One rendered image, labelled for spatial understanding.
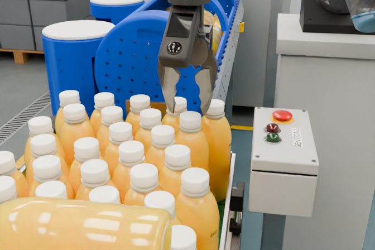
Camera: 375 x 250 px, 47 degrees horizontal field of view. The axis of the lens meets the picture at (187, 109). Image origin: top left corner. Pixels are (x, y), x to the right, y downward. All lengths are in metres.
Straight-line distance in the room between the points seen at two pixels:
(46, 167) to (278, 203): 0.36
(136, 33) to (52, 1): 3.59
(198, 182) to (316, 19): 0.74
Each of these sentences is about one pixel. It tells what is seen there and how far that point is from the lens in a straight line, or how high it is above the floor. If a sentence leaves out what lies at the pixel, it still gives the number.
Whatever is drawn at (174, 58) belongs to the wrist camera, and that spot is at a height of 1.24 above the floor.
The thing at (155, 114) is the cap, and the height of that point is 1.11.
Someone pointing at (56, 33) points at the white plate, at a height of 1.04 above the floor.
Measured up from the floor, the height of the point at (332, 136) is 0.88.
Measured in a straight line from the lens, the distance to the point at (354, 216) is 1.41.
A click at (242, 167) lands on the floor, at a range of 2.74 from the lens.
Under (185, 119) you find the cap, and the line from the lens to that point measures 0.77.
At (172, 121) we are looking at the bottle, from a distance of 0.84.
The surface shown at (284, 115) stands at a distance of 0.79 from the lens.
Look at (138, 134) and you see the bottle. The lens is 0.80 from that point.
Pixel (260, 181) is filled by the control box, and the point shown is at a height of 1.06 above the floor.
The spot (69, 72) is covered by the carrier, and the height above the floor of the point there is 0.90.
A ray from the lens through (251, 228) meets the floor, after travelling 2.28.
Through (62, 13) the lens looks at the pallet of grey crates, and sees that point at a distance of 4.55.
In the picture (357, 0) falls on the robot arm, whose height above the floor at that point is 1.27.
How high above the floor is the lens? 1.44
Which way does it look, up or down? 24 degrees down
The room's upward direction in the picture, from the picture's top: straight up
